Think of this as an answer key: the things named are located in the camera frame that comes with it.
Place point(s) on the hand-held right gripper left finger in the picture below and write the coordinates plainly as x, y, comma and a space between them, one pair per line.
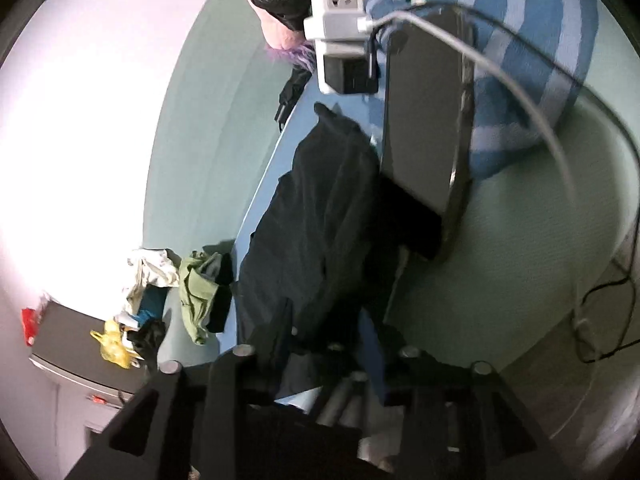
225, 385

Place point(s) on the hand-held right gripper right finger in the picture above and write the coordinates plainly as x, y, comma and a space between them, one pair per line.
430, 390

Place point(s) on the black garment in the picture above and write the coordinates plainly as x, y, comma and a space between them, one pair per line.
320, 220

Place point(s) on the black crumpled cloth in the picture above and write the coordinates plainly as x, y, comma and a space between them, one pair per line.
147, 340

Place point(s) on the green garment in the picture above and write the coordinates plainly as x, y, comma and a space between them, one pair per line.
195, 290

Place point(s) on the yellow cloth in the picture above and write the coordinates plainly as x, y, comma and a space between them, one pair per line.
115, 345

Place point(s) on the cream cloth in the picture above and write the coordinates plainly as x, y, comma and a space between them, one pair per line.
150, 270

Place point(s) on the dark bedside cabinet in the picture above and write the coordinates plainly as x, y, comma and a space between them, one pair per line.
70, 340

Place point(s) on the red packet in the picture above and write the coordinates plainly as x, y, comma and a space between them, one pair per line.
29, 325

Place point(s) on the green padded headboard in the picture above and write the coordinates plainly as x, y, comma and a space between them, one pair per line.
210, 110

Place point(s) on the black power adapter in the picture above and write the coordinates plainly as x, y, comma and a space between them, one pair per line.
350, 76

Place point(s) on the pink plush toy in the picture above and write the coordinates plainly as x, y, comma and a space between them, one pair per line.
280, 40

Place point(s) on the white charger plug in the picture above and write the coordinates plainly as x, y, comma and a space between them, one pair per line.
345, 49

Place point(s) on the blue striped cloth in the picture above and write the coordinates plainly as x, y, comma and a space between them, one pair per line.
530, 25

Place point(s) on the white power strip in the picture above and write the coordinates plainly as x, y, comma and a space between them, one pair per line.
340, 0

